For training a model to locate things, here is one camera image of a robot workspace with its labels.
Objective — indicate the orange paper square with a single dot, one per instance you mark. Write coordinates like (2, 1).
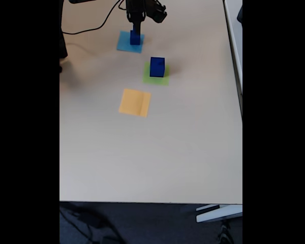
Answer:
(132, 103)

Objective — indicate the blue paper square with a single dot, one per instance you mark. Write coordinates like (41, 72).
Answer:
(123, 44)

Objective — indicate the green paper square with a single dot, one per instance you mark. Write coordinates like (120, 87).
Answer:
(165, 80)

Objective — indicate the medium blue cube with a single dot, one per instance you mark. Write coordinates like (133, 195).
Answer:
(135, 40)

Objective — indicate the white table foot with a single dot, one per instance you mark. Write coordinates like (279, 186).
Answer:
(218, 214)

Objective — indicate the dark blue object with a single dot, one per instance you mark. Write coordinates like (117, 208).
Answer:
(240, 14)

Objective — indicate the black camera box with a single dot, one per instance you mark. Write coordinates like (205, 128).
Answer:
(156, 11)

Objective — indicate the largest blue cube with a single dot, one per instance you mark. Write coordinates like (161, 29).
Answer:
(154, 69)

